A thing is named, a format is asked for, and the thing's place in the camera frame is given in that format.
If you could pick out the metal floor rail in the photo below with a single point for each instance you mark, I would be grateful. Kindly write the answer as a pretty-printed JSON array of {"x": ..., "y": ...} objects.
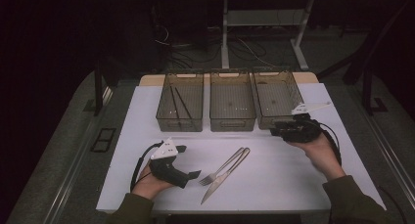
[
  {"x": 391, "y": 165},
  {"x": 75, "y": 171}
]

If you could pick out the black metal stand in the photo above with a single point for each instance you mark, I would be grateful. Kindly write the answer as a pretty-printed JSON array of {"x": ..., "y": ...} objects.
[{"x": 368, "y": 93}]

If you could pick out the smoked transparent plastic basket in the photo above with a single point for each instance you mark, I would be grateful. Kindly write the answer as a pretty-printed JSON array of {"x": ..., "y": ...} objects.
[
  {"x": 232, "y": 101},
  {"x": 277, "y": 97},
  {"x": 189, "y": 101}
]

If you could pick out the black chopstick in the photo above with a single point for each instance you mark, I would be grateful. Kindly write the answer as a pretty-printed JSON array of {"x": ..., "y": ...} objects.
[
  {"x": 175, "y": 105},
  {"x": 184, "y": 103}
]

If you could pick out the white metal desk frame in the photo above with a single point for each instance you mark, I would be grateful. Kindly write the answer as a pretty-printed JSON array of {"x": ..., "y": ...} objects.
[{"x": 225, "y": 38}]

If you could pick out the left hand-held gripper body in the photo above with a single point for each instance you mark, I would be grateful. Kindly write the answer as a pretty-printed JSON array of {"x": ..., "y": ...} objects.
[{"x": 169, "y": 171}]

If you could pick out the person's left hand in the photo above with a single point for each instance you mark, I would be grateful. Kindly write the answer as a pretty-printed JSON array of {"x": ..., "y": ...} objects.
[{"x": 147, "y": 187}]

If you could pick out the silver metal knife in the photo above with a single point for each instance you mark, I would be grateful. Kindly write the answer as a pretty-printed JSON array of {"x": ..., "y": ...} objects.
[{"x": 212, "y": 191}]

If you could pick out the white table mat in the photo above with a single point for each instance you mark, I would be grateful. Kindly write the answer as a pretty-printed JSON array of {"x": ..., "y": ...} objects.
[{"x": 261, "y": 191}]

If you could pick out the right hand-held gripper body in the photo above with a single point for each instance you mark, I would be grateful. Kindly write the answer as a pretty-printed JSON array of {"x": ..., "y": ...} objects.
[{"x": 303, "y": 129}]

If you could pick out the silver metal fork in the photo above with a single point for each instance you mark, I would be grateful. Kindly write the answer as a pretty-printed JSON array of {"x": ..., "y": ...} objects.
[{"x": 205, "y": 180}]

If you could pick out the person's right hand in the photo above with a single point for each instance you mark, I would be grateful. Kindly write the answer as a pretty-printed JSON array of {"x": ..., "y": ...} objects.
[{"x": 321, "y": 155}]

